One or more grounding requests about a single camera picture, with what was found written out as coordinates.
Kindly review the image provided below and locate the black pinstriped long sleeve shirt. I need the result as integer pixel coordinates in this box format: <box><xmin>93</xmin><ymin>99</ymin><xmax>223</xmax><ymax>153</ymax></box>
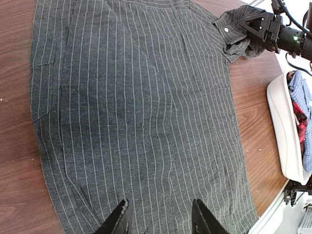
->
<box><xmin>30</xmin><ymin>0</ymin><xmax>263</xmax><ymax>234</ymax></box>

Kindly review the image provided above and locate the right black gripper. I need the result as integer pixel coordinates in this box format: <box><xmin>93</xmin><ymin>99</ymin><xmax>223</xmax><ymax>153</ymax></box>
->
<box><xmin>238</xmin><ymin>12</ymin><xmax>312</xmax><ymax>60</ymax></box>

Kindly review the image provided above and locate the white plastic bin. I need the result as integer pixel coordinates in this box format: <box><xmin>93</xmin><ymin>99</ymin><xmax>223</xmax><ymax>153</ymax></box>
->
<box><xmin>267</xmin><ymin>73</ymin><xmax>311</xmax><ymax>185</ymax></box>

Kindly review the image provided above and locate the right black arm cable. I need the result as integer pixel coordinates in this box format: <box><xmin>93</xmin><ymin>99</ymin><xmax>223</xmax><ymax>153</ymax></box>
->
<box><xmin>270</xmin><ymin>0</ymin><xmax>312</xmax><ymax>74</ymax></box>

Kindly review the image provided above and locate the red black plaid shirt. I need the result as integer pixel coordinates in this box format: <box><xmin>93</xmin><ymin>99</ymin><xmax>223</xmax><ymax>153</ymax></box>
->
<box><xmin>287</xmin><ymin>73</ymin><xmax>308</xmax><ymax>152</ymax></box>

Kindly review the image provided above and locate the front aluminium rail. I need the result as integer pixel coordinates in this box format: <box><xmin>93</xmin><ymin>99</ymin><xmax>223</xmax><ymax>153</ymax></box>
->
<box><xmin>246</xmin><ymin>182</ymin><xmax>312</xmax><ymax>234</ymax></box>

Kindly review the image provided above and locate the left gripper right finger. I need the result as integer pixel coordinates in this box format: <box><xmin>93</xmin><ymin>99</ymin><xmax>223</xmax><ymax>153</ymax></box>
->
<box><xmin>192</xmin><ymin>199</ymin><xmax>228</xmax><ymax>234</ymax></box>

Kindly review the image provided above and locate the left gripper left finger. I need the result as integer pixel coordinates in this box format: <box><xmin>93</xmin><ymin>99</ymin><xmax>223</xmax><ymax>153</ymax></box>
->
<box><xmin>94</xmin><ymin>199</ymin><xmax>132</xmax><ymax>234</ymax></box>

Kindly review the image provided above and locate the blue checked long sleeve shirt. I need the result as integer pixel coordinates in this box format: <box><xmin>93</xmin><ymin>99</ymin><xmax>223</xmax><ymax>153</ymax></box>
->
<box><xmin>287</xmin><ymin>70</ymin><xmax>312</xmax><ymax>173</ymax></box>

